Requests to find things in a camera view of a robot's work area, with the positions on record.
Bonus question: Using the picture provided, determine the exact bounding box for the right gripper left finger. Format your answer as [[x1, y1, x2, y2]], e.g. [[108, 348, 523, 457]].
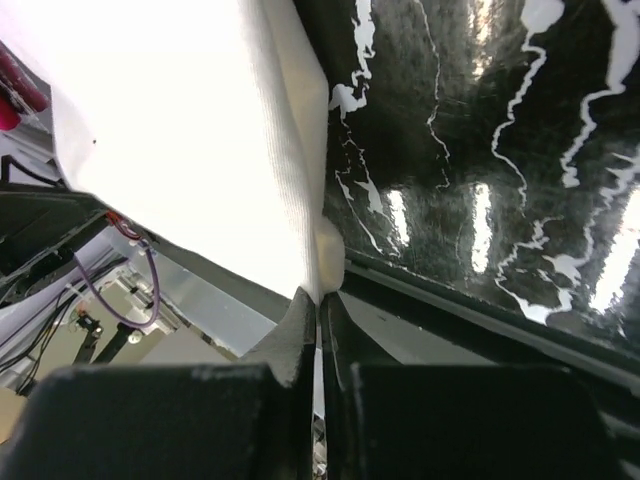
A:
[[242, 288, 317, 475]]

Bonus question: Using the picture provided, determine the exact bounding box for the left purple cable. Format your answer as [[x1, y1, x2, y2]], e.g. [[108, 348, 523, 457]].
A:
[[73, 239, 162, 331]]

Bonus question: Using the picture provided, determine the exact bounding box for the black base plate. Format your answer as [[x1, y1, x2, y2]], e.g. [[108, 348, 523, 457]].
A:
[[1, 182, 108, 307]]

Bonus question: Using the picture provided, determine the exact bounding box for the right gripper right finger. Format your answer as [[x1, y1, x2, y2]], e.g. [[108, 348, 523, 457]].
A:
[[319, 293, 415, 475]]

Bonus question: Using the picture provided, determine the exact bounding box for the folded pink t-shirt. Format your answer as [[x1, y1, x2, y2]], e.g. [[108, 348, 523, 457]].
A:
[[1, 44, 50, 132]]

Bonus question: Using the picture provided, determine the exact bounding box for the white printed t-shirt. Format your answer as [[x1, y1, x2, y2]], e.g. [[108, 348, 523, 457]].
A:
[[1, 1, 345, 301]]

